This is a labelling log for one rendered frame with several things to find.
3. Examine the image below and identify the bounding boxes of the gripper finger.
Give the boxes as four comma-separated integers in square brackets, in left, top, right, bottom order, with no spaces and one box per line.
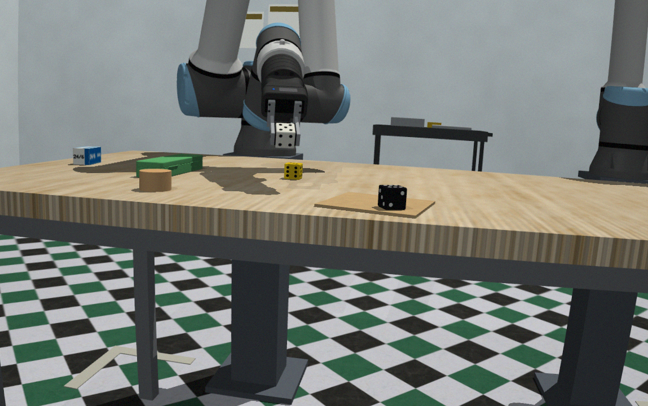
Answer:
[293,100,306,148]
[265,100,280,148]

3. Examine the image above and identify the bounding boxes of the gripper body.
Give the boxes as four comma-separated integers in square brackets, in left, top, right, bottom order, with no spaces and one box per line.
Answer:
[261,65,308,116]

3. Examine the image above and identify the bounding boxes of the white die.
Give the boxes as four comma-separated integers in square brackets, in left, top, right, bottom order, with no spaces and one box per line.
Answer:
[276,122,297,149]

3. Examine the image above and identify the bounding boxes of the black die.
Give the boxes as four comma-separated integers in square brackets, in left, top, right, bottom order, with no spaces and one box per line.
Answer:
[378,184,408,211]

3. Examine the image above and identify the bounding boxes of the tan mat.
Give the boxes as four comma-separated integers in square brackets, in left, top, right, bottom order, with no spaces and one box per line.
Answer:
[314,192,436,219]

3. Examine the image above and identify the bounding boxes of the white poster brown stripe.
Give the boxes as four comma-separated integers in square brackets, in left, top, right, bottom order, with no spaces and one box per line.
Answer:
[243,12,265,51]

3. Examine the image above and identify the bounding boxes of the white poster yellow stripe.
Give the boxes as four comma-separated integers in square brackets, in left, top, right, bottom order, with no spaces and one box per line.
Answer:
[269,5,301,26]

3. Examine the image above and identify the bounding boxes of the green box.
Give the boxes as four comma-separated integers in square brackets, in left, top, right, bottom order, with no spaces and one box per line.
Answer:
[136,154,204,178]

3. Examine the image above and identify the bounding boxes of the brown cylinder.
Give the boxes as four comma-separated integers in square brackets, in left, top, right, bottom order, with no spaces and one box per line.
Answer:
[139,169,173,193]

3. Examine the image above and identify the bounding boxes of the black side table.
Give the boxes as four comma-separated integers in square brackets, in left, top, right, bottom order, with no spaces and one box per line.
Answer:
[372,124,493,171]

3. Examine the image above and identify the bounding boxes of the blue and white box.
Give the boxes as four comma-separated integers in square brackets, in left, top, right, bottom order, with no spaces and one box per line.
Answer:
[73,146,102,166]

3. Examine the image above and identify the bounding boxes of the wooden table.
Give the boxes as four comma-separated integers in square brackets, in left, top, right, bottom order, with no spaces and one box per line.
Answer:
[0,149,648,406]

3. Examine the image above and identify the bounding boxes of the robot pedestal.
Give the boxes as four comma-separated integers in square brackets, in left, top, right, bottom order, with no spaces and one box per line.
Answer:
[205,261,308,404]
[534,288,638,406]

